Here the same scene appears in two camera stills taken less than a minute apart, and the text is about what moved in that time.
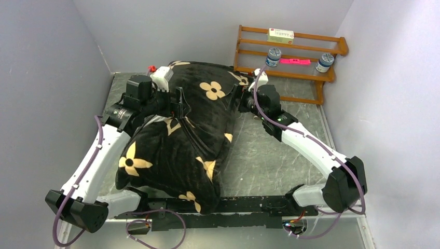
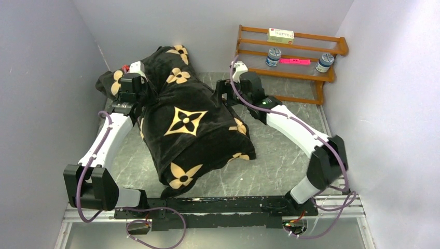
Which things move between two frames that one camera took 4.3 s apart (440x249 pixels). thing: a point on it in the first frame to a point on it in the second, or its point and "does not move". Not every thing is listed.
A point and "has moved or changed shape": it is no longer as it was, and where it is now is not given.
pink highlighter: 295,61 does not move
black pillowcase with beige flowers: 180,158 has moved or changed shape
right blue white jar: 324,63 does not move
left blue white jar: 274,55 does not move
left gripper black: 178,109 to 145,85
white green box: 279,36 does not move
